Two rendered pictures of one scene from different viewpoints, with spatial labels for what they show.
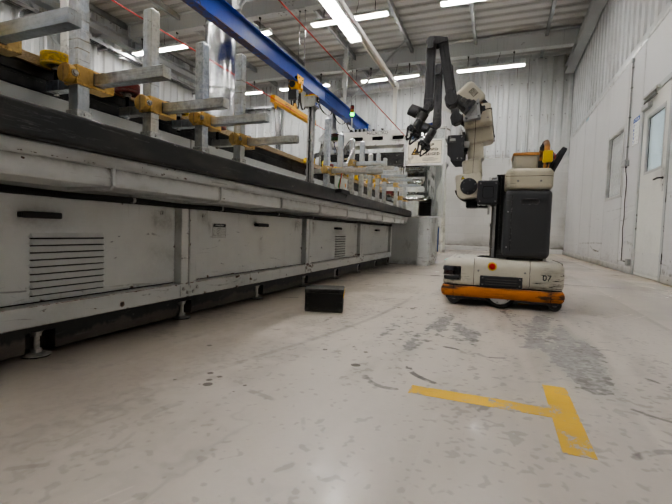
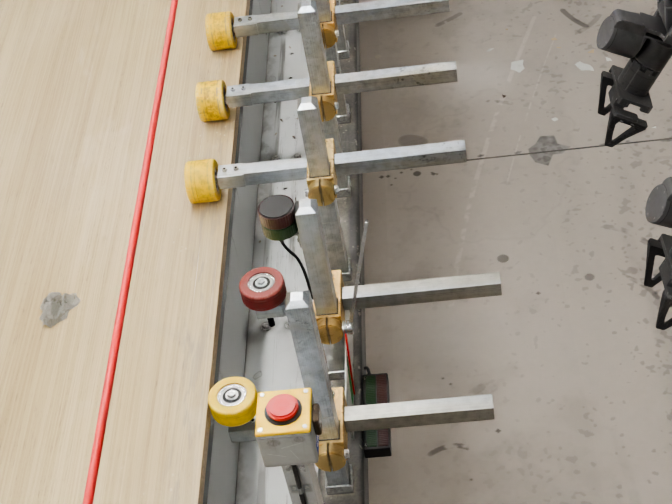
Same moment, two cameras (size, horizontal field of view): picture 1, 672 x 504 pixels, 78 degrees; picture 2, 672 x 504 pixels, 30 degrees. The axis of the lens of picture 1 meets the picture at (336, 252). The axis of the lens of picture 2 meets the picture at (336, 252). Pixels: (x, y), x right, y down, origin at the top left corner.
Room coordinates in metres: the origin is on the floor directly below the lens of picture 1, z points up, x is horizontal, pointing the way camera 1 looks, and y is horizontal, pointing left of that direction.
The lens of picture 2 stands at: (1.52, 0.31, 2.43)
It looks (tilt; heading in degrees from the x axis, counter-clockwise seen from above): 43 degrees down; 347
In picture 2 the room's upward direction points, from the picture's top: 11 degrees counter-clockwise
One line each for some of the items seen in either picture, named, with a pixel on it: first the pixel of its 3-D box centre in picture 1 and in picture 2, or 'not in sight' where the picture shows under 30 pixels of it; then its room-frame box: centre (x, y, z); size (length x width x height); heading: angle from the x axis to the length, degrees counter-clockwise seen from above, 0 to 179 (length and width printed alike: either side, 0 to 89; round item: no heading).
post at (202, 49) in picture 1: (201, 106); not in sight; (1.61, 0.53, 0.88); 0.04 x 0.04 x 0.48; 69
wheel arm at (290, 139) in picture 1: (253, 142); not in sight; (1.87, 0.38, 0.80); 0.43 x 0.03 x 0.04; 69
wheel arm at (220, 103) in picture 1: (171, 108); not in sight; (1.40, 0.56, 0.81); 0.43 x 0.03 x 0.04; 69
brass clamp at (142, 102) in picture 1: (156, 107); not in sight; (1.40, 0.61, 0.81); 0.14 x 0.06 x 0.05; 159
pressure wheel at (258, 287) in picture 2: not in sight; (266, 302); (3.09, 0.08, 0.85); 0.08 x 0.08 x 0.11
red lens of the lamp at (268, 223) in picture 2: not in sight; (277, 212); (3.03, 0.03, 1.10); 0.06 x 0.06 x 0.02
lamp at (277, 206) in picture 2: not in sight; (287, 253); (3.03, 0.03, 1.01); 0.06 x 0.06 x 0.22; 69
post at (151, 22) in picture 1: (151, 84); not in sight; (1.38, 0.62, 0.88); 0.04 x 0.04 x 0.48; 69
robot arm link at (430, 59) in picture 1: (430, 75); not in sight; (2.63, -0.55, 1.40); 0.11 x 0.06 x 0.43; 161
